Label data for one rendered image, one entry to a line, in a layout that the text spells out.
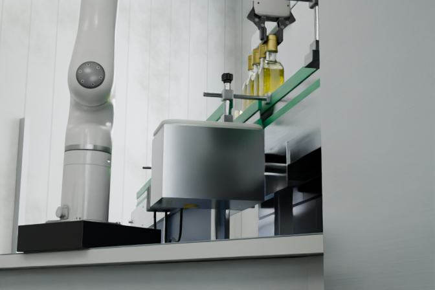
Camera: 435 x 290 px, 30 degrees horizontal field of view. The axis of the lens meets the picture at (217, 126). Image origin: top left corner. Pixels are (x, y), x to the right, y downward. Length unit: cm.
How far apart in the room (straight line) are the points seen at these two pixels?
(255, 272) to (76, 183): 60
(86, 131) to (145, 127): 350
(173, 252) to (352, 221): 74
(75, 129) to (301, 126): 62
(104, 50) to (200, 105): 394
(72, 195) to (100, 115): 24
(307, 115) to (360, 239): 73
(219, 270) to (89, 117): 66
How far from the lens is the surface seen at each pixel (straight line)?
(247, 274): 158
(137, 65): 556
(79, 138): 201
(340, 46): 105
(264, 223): 266
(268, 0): 218
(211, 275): 164
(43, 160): 492
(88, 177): 199
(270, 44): 215
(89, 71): 200
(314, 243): 144
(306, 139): 165
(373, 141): 93
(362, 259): 95
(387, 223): 89
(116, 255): 178
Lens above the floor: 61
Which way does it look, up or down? 13 degrees up
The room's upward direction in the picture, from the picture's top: 1 degrees clockwise
